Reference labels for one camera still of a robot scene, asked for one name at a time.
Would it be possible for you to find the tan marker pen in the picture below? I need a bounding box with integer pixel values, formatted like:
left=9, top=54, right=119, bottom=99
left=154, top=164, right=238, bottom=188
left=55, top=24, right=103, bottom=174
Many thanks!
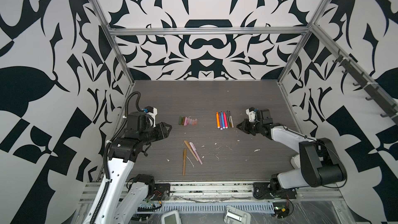
left=183, top=141, right=198, bottom=161

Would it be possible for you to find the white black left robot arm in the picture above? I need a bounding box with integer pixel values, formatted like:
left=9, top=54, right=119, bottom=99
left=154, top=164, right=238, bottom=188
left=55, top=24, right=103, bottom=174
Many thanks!
left=83, top=91, right=172, bottom=224

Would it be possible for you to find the small electronics board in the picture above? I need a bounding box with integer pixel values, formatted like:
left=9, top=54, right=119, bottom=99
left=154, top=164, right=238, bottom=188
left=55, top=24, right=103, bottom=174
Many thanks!
left=273, top=200, right=294, bottom=219

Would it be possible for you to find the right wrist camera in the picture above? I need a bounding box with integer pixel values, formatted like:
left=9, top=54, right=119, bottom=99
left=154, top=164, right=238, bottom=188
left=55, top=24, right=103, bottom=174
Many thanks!
left=246, top=107, right=258, bottom=122

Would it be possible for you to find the purple marker pen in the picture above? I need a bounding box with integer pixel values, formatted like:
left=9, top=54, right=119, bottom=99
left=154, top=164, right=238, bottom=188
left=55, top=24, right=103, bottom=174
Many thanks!
left=218, top=113, right=223, bottom=130

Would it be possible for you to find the dark brown marker pen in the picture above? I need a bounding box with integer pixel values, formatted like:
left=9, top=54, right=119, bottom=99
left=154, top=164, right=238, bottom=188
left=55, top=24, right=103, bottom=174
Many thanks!
left=226, top=111, right=232, bottom=128

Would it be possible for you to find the light pink marker pen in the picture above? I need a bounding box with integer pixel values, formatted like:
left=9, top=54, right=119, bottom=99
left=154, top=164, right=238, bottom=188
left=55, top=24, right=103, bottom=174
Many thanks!
left=189, top=142, right=203, bottom=165

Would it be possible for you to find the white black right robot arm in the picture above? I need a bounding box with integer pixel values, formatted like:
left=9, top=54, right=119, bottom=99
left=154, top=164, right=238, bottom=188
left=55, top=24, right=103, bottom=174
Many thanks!
left=236, top=107, right=348, bottom=191

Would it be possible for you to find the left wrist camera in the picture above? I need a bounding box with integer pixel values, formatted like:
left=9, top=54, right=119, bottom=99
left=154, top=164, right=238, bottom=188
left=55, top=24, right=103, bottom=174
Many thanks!
left=143, top=106, right=158, bottom=128

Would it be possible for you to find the blue marker pen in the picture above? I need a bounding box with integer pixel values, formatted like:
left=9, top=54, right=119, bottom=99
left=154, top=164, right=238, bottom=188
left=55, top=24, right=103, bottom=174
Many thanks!
left=221, top=112, right=226, bottom=129

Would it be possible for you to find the silver metal bracket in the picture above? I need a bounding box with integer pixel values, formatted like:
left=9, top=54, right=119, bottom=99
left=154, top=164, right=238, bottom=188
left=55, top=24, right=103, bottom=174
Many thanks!
left=223, top=205, right=251, bottom=224

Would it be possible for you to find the white handheld device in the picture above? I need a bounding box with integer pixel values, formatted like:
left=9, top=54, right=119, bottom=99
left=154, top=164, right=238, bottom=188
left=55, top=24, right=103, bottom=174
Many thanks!
left=161, top=210, right=181, bottom=224

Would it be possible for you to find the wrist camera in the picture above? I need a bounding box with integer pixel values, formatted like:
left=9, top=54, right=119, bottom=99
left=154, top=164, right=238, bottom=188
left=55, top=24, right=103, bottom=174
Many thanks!
left=246, top=107, right=258, bottom=122
left=143, top=106, right=158, bottom=128

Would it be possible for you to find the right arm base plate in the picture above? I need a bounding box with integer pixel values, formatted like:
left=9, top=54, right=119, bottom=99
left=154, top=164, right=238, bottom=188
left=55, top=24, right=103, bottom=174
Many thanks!
left=253, top=182, right=297, bottom=200

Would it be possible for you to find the orange marker pen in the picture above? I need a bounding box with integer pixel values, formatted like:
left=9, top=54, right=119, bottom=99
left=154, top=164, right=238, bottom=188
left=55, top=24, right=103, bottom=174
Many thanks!
left=216, top=112, right=220, bottom=129

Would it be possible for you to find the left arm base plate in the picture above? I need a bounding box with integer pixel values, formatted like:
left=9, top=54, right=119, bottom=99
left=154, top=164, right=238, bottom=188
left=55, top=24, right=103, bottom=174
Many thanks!
left=152, top=184, right=171, bottom=201

